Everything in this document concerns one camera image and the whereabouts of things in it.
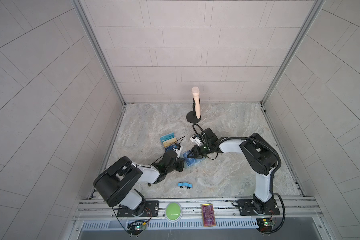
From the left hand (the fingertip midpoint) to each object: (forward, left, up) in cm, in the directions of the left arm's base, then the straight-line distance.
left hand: (188, 160), depth 89 cm
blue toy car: (-15, 0, +4) cm, 15 cm away
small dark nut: (-14, +21, +2) cm, 25 cm away
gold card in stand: (+10, +12, +4) cm, 16 cm away
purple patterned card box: (-28, -9, +4) cm, 30 cm away
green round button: (-27, +7, +4) cm, 28 cm away
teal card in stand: (+11, +13, +7) cm, 19 cm away
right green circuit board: (-31, -35, +2) cm, 47 cm away
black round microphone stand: (+31, -2, +3) cm, 31 cm away
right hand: (0, 0, +2) cm, 2 cm away
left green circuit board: (-32, +22, +4) cm, 39 cm away
